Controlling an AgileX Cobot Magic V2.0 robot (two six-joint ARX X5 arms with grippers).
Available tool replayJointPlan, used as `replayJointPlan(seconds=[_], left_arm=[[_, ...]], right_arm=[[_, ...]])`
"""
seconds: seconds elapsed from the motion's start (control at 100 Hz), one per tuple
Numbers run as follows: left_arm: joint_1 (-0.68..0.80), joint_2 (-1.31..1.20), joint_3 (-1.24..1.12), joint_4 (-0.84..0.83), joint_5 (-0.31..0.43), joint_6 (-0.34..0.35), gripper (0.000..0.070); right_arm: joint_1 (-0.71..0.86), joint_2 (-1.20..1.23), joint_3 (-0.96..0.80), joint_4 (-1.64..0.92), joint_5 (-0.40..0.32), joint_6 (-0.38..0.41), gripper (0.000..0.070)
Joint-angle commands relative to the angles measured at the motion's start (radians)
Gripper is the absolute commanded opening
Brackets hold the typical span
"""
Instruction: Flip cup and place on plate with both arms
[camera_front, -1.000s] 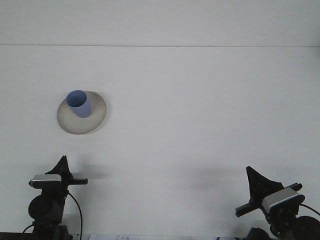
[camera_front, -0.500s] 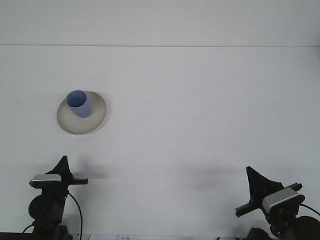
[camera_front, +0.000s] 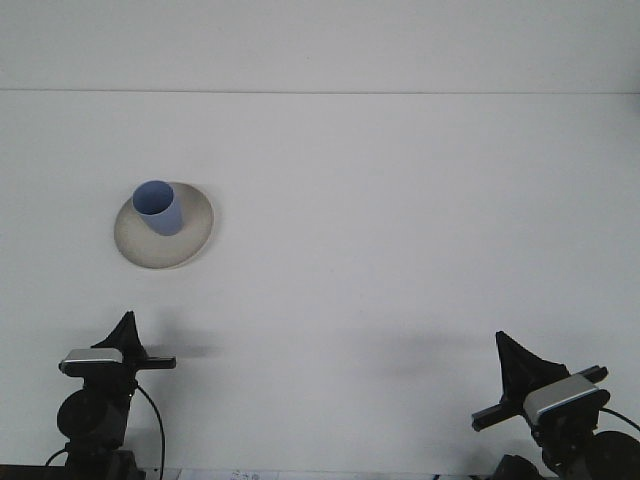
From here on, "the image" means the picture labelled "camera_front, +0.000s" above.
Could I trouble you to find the pale blue cup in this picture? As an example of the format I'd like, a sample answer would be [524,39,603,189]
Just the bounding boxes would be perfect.
[131,180,184,237]

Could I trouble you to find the pale round plate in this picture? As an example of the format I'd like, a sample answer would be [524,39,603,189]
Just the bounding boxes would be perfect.
[113,180,217,272]

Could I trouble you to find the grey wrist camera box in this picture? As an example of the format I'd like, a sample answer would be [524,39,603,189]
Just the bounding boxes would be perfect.
[521,373,612,427]
[58,348,127,378]

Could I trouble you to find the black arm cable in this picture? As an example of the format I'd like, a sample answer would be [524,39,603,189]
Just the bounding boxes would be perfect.
[133,383,167,475]
[598,406,640,432]

